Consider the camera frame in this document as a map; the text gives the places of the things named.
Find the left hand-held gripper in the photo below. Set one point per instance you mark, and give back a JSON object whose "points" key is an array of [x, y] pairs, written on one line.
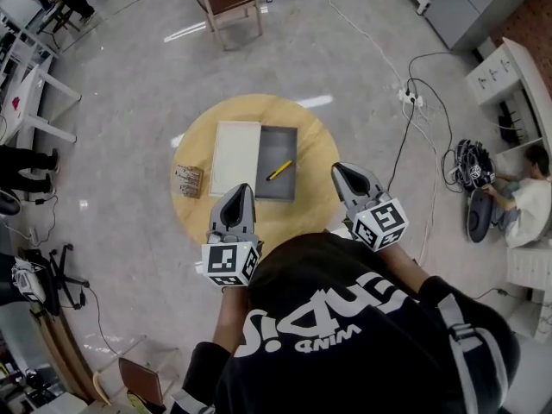
{"points": [[226, 261]]}

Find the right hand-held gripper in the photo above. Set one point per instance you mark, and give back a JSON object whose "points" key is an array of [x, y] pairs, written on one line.
{"points": [[381, 224]]}

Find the grey box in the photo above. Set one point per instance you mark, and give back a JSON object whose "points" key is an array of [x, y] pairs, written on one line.
{"points": [[276, 145]]}

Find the person's right forearm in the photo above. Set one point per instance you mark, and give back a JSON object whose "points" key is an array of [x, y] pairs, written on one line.
{"points": [[405, 270]]}

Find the person's left forearm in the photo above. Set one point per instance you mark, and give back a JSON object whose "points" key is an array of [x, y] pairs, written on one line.
{"points": [[230, 317]]}

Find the white box lid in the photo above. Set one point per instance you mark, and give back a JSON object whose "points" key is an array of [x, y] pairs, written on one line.
{"points": [[235, 158]]}

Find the yellow pen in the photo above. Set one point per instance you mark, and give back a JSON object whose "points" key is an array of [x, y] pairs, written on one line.
{"points": [[279, 170]]}

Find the white power strip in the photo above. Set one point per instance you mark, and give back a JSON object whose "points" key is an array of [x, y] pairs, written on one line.
{"points": [[412, 97]]}

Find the dark grey oval shell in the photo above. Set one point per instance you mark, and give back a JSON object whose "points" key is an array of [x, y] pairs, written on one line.
{"points": [[479, 216]]}

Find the person's black printed shirt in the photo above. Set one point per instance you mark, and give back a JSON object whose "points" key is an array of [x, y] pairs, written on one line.
{"points": [[345, 360]]}

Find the white shelf unit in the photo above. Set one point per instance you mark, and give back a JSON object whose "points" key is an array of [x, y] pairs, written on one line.
{"points": [[513, 84]]}

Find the black office chair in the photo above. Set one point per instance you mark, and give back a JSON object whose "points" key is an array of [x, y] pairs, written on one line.
{"points": [[56, 274]]}

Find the white drawer unit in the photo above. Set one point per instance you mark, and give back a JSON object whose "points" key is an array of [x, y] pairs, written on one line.
{"points": [[530, 283]]}

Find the grey metal cabinet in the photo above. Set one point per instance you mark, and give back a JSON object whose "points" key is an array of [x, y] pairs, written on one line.
{"points": [[474, 7]]}

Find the white table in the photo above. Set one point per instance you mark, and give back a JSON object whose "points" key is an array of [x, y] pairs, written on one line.
{"points": [[26, 97]]}

